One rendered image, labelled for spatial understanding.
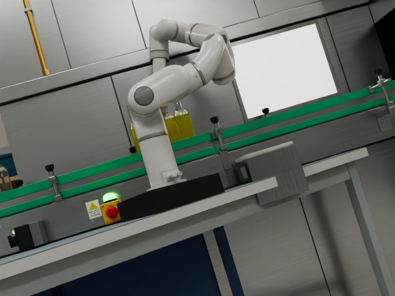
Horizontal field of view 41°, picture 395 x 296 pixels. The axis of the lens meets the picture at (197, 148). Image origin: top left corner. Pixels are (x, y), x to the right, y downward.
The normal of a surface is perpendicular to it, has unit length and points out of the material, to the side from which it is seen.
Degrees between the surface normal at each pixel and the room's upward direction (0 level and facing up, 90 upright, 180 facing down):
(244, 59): 90
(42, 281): 90
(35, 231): 90
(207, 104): 90
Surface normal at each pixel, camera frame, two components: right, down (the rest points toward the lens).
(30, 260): 0.51, -0.22
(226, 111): 0.08, -0.10
